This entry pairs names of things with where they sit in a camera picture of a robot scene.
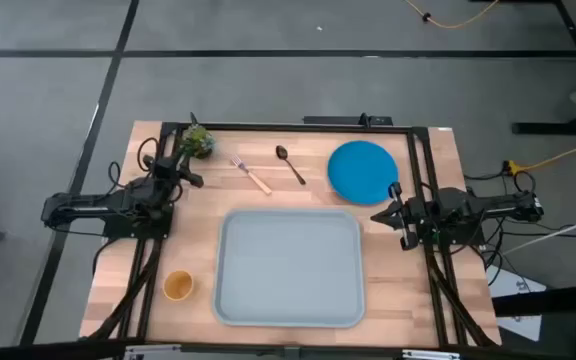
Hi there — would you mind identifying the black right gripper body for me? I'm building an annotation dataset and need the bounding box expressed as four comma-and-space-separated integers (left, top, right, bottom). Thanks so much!
387, 181, 422, 252

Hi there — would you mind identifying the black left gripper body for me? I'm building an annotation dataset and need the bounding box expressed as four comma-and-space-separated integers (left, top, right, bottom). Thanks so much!
142, 153, 185, 187

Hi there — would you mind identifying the blue round plate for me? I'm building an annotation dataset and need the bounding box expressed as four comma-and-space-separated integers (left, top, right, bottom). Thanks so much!
326, 140, 400, 207

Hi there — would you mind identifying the fork with wooden handle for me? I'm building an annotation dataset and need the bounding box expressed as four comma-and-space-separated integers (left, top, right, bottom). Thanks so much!
230, 154, 273, 196

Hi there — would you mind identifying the dark metal spoon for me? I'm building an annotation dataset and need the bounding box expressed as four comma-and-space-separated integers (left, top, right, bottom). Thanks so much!
274, 144, 307, 186

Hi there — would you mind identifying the yellow ribbed cup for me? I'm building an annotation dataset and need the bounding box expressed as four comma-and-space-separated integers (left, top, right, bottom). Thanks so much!
161, 269, 195, 303

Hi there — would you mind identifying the grey plastic tray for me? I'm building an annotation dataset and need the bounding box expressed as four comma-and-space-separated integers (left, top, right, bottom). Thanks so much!
211, 207, 367, 329

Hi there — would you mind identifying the green leafy vegetable toy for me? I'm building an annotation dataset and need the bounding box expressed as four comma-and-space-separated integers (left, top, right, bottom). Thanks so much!
180, 112, 217, 160

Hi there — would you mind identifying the black bar device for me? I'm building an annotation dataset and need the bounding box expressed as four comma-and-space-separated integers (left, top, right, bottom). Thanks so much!
302, 113, 394, 127

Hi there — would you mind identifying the white paper sheet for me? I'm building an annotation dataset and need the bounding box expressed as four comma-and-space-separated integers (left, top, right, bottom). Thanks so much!
486, 267, 548, 343

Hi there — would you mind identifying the black beam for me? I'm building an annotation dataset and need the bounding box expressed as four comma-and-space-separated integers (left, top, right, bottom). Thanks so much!
492, 282, 576, 317

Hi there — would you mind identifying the black metal stand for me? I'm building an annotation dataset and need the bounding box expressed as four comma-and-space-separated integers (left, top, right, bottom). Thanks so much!
511, 0, 576, 137

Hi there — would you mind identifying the black looped cable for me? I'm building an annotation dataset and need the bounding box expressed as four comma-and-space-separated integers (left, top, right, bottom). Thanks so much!
136, 136, 161, 174

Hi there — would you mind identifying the black aluminium table frame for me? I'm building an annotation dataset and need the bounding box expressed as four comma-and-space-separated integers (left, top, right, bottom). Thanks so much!
80, 121, 502, 351

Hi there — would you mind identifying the silver metal bracket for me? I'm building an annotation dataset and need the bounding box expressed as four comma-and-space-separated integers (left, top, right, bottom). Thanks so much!
401, 348, 462, 360
122, 343, 183, 360

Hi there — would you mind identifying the black cable bundle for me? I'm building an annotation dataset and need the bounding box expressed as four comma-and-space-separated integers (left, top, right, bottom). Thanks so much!
462, 169, 576, 289

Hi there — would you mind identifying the yellow floor cable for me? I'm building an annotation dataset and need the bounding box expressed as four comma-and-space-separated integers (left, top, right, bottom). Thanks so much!
402, 0, 500, 30
506, 135, 576, 176

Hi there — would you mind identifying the white cable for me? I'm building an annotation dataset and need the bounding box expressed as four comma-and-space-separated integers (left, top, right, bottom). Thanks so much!
501, 208, 576, 257

